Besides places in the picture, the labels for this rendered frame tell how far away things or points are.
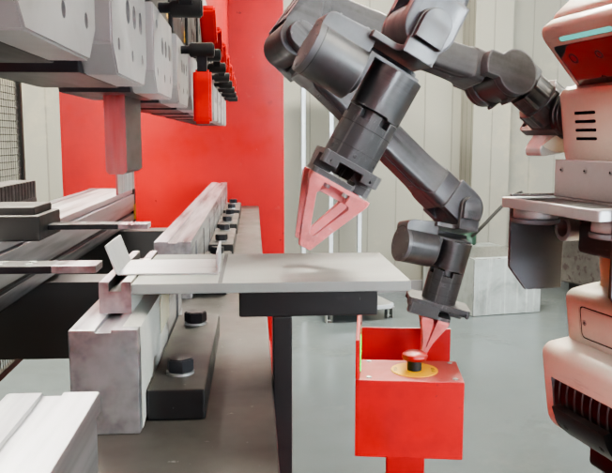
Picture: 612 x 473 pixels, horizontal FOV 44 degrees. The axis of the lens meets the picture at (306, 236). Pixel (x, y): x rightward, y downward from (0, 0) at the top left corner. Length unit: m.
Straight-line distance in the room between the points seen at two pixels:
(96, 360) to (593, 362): 0.79
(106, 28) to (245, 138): 2.45
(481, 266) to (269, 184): 2.29
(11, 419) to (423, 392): 0.76
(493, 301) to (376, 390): 3.90
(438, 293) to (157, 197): 1.88
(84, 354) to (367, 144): 0.34
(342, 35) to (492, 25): 4.96
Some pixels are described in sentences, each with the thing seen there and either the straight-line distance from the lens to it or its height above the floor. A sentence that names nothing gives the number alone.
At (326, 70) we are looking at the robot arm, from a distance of 0.76.
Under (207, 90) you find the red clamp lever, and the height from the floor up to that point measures 1.19.
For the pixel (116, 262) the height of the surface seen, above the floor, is 1.01.
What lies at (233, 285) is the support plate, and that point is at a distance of 0.71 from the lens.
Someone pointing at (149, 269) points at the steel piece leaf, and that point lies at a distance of 0.78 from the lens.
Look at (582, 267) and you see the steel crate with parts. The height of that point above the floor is 0.23.
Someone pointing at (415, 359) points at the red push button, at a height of 0.80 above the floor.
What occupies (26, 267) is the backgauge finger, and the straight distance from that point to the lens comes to 0.82.
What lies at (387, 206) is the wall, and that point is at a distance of 5.56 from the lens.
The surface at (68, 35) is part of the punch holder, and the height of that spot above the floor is 1.18.
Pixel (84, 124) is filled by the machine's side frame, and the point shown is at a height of 1.19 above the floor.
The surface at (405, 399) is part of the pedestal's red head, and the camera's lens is 1.15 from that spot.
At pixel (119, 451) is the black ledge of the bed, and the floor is 0.88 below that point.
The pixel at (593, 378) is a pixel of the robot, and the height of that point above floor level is 0.78.
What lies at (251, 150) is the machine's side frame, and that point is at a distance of 2.93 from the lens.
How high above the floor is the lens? 1.13
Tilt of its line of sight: 7 degrees down
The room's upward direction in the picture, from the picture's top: straight up
